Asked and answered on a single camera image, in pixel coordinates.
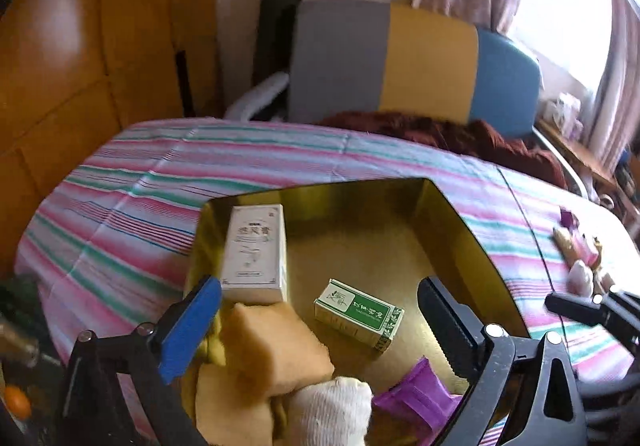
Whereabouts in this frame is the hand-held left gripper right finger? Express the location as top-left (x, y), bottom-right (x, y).
top-left (416, 276), bottom-right (588, 446)

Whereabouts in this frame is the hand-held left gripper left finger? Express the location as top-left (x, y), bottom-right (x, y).
top-left (55, 275), bottom-right (223, 446)

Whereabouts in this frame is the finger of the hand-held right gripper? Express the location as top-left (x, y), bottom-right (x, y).
top-left (545, 291), bottom-right (640, 349)

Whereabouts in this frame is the pink packet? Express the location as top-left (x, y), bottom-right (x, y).
top-left (570, 231), bottom-right (601, 267)

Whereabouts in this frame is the purple foil packet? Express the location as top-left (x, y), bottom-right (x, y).
top-left (372, 357), bottom-right (463, 446)

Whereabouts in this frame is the white medicine carton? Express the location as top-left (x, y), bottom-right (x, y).
top-left (220, 203), bottom-right (288, 304)

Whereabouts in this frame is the green white medicine box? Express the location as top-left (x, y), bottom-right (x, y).
top-left (314, 279), bottom-right (405, 353)

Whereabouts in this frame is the rectangular metal tin box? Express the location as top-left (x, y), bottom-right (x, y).
top-left (182, 179), bottom-right (531, 446)

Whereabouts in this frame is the white sock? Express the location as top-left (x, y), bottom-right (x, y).
top-left (287, 376), bottom-right (373, 446)

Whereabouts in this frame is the striped bedsheet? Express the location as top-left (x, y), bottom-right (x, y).
top-left (15, 119), bottom-right (640, 446)

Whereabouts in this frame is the wooden sill shelf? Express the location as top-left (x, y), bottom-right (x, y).
top-left (537, 119), bottom-right (618, 189)

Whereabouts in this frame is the small orange fruit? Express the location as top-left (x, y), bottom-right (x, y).
top-left (5, 386), bottom-right (32, 419)

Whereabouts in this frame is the dark red blanket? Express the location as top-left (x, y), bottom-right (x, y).
top-left (320, 111), bottom-right (568, 189)

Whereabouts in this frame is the white carton on sill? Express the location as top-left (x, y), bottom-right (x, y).
top-left (547, 94), bottom-right (583, 137)

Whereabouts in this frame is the grey yellow blue headboard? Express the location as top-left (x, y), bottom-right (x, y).
top-left (287, 0), bottom-right (545, 139)

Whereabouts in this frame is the wooden wardrobe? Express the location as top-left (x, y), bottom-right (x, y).
top-left (0, 0), bottom-right (221, 272)

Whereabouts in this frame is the window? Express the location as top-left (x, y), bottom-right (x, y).
top-left (510, 0), bottom-right (616, 92)

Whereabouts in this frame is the black rolled mat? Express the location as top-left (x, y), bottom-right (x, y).
top-left (252, 0), bottom-right (303, 87)

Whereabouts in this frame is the grey bed rail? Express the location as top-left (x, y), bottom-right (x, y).
top-left (532, 126), bottom-right (596, 199)

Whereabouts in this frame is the white bed rail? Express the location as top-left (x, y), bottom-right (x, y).
top-left (223, 73), bottom-right (291, 122)

